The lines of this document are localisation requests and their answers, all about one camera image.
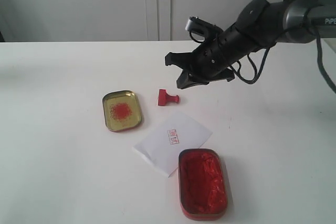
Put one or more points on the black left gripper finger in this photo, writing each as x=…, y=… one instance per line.
x=192, y=81

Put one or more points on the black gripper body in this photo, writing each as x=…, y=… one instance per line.
x=218, y=57

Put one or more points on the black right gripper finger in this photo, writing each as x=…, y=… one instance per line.
x=183, y=80

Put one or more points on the red stamp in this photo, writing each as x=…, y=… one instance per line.
x=164, y=98

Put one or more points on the red ink tin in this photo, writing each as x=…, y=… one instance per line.
x=202, y=190

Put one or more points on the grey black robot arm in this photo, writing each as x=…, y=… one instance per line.
x=261, y=25

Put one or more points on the gold tin lid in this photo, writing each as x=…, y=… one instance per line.
x=122, y=110

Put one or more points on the white paper sheet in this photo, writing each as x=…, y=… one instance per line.
x=161, y=148

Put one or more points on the white cabinet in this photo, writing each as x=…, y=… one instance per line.
x=110, y=20

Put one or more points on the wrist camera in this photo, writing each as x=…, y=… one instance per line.
x=202, y=28

